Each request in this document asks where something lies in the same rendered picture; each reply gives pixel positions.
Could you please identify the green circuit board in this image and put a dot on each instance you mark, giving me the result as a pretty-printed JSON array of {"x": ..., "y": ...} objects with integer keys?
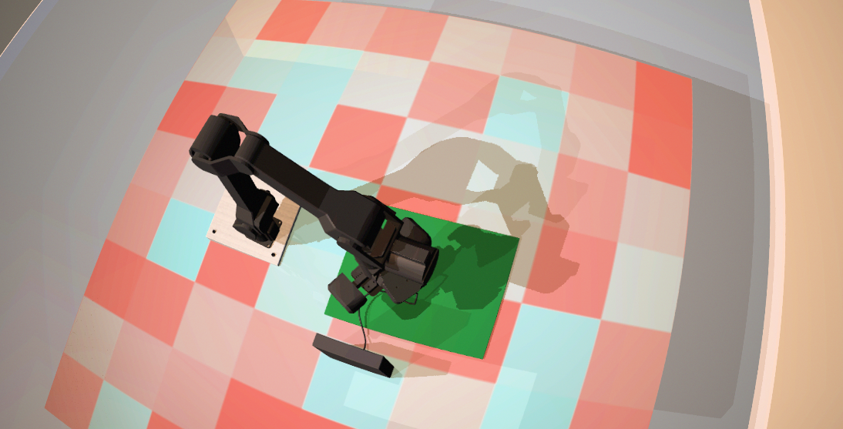
[{"x": 457, "y": 309}]

